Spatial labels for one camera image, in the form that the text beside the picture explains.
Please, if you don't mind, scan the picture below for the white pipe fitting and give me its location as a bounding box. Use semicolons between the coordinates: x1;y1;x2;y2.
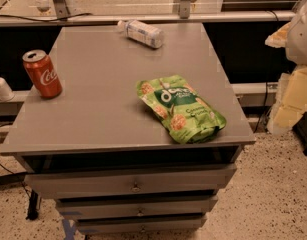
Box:
0;77;15;101

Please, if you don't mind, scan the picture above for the red coke can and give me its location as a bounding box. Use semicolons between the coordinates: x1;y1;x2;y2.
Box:
22;50;62;99

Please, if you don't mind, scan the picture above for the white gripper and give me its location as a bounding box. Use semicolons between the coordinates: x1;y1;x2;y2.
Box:
265;0;307;134

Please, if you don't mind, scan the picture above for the middle grey drawer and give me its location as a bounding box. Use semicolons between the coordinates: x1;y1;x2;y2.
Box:
56;194;218;220

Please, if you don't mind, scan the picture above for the metal frame rail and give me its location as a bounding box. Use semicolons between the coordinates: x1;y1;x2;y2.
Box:
0;10;295;27

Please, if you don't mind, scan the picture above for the grey drawer cabinet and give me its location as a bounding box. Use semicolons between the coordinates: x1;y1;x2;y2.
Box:
0;23;257;236

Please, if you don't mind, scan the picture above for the bottom grey drawer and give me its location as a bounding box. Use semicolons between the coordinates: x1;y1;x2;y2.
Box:
76;214;207;235

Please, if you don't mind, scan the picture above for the black cable on rail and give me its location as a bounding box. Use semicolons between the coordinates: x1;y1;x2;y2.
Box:
0;11;94;23

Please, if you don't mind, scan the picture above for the top grey drawer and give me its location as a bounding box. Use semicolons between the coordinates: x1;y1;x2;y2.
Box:
25;164;236;199

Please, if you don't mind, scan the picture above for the grey drawer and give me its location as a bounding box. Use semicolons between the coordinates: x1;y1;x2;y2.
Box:
25;164;236;199
56;194;218;220
76;214;207;235

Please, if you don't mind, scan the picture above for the green snack bag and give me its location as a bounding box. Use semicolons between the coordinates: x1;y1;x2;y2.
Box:
137;75;226;144

